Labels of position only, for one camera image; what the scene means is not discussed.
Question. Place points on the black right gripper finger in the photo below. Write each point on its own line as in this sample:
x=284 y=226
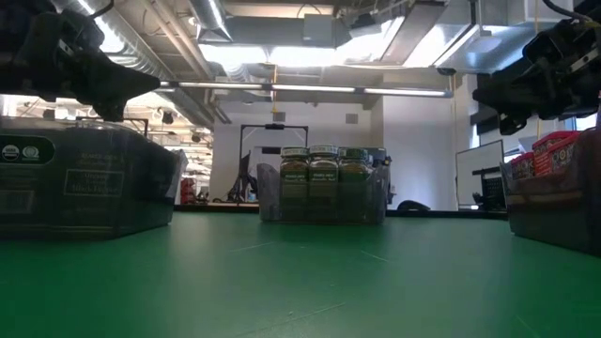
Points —
x=514 y=123
x=504 y=94

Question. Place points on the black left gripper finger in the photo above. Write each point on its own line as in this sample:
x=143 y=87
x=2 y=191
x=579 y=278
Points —
x=112 y=110
x=124 y=82

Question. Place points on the green-lid glass spice jar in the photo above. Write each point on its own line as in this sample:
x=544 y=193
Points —
x=353 y=173
x=323 y=171
x=294 y=171

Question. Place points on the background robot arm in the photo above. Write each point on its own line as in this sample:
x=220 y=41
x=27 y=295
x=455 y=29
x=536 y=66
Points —
x=241 y=185

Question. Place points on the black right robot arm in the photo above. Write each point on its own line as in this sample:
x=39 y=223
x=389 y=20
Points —
x=591 y=7

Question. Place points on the black mesh cart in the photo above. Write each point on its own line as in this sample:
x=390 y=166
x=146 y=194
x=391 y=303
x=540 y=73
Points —
x=493 y=190

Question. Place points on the smoky clear plastic bin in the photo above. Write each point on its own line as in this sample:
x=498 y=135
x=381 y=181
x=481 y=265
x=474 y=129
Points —
x=150 y=206
x=554 y=216
x=270 y=197

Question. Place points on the black dome object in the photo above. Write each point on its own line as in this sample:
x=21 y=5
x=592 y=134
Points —
x=413 y=206

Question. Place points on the long ceiling light strip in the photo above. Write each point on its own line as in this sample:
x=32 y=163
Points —
x=305 y=87

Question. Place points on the grey ceiling box unit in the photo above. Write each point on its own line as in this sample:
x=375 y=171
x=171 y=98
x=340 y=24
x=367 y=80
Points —
x=319 y=30

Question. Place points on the green table mat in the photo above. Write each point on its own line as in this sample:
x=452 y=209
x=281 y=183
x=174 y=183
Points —
x=300 y=281

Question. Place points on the silver ceiling air duct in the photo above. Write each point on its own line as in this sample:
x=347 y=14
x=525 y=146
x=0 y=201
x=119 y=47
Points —
x=136 y=51
x=213 y=19

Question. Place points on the white board with black frame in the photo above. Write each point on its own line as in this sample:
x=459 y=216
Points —
x=474 y=159

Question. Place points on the silver rectangular ceiling duct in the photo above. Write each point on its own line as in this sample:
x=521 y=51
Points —
x=451 y=42

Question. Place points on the grey wall vent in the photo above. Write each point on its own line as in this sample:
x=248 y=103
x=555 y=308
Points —
x=279 y=116
x=351 y=118

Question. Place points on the black gantry frame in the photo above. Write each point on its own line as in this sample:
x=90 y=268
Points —
x=273 y=126

